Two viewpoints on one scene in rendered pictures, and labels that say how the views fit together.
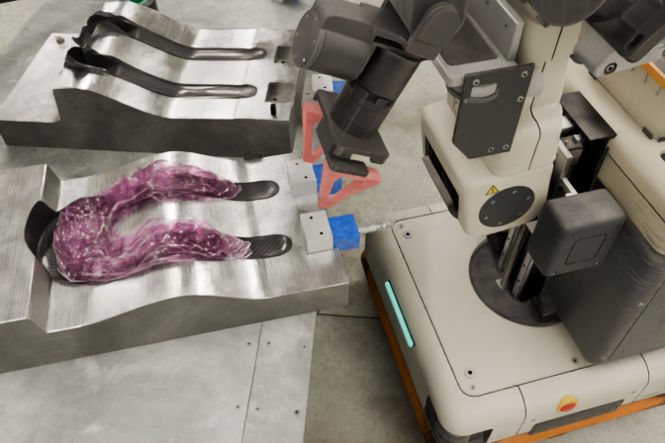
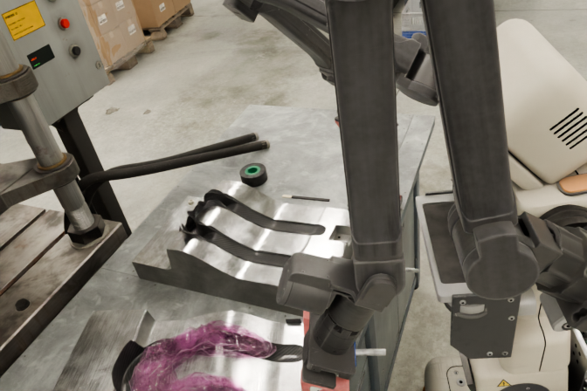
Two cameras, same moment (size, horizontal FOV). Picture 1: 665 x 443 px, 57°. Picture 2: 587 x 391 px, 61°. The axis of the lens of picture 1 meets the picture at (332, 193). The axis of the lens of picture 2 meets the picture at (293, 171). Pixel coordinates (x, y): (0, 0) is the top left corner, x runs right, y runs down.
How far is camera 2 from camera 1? 0.26 m
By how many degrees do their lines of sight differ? 22
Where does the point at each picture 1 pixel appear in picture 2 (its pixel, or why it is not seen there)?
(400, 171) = not seen: hidden behind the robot
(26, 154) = (148, 287)
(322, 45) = (288, 293)
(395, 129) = not seen: hidden behind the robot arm
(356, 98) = (327, 325)
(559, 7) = (487, 286)
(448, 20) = (384, 289)
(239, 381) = not seen: outside the picture
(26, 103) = (155, 250)
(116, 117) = (205, 272)
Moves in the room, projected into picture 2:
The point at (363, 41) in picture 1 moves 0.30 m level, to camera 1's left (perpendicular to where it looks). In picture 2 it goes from (325, 290) to (122, 260)
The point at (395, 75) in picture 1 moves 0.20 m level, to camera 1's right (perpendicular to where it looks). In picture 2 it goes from (354, 316) to (530, 345)
